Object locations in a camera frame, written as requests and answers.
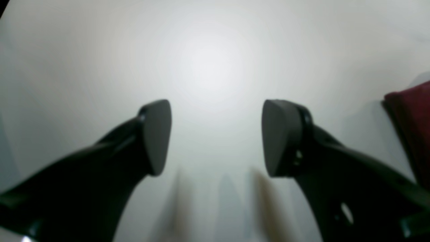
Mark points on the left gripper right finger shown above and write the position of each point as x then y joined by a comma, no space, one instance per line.
353,197

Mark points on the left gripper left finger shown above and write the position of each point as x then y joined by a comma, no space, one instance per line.
81,197

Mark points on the dark red t-shirt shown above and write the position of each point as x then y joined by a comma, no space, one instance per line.
409,111

